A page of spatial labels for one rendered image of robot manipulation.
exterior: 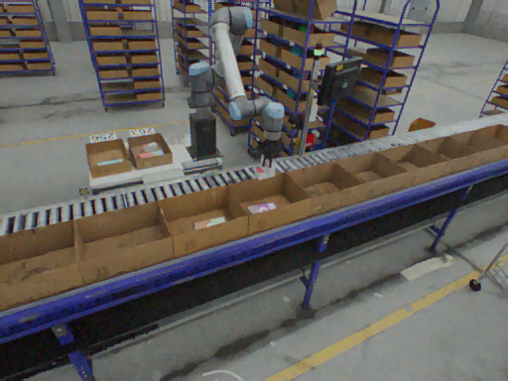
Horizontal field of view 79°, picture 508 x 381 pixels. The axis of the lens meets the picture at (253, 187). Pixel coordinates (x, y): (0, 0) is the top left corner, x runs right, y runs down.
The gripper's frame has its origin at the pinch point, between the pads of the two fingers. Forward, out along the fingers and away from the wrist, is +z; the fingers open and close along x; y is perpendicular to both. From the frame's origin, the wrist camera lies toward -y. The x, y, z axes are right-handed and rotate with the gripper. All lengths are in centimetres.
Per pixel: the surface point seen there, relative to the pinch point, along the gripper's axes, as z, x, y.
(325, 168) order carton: 15, 7, 52
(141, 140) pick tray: 36, 127, -49
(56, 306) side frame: 25, -27, -109
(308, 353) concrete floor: 115, -57, 15
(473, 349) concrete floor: 115, -104, 124
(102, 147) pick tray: 37, 126, -80
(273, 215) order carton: 15.4, -21.3, -4.7
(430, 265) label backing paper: 114, -39, 160
